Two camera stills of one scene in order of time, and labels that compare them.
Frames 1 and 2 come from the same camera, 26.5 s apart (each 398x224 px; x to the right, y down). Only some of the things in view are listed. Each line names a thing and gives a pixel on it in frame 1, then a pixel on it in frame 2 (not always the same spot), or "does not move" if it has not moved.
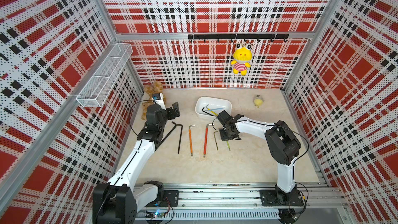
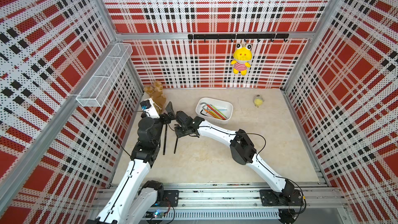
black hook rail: (231, 37) does not move
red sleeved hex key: (206, 137) -> (213, 110)
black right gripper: (223, 138) -> (178, 131)
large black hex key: (180, 136) -> (175, 145)
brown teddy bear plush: (155, 88) does not move
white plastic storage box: (208, 108) does not move
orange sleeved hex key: (190, 139) -> (212, 114)
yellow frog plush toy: (242, 54) does not move
